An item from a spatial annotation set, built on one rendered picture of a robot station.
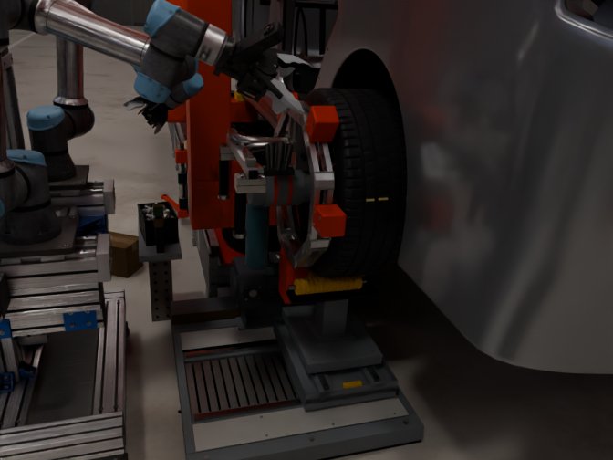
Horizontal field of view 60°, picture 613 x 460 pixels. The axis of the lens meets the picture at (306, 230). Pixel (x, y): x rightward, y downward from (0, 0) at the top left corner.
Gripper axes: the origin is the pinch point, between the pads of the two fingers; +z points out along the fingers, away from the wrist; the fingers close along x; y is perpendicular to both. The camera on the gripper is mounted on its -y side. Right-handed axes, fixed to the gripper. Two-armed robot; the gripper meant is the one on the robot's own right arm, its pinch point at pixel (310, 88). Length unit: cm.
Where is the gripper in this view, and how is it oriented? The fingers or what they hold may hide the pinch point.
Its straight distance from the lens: 118.8
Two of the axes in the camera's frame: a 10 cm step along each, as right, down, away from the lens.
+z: 8.7, 3.7, 3.3
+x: -1.2, 8.0, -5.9
